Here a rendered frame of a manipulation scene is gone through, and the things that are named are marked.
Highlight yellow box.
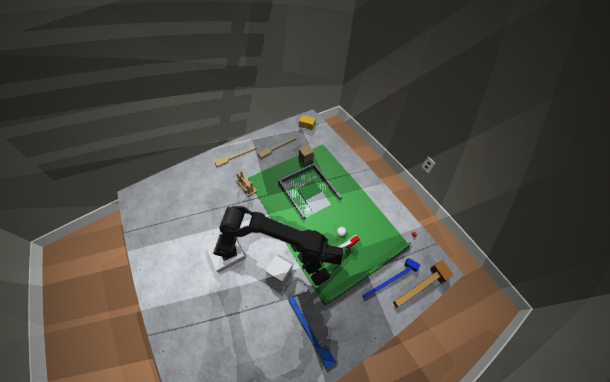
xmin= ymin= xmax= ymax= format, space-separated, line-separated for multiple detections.
xmin=299 ymin=115 xmax=316 ymax=130

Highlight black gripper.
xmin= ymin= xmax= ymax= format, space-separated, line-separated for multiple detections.
xmin=290 ymin=244 xmax=330 ymax=286

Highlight brown cube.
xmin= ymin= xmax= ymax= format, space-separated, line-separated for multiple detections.
xmin=299 ymin=145 xmax=314 ymax=163

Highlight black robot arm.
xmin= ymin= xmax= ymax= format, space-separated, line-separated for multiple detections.
xmin=213 ymin=206 xmax=343 ymax=265

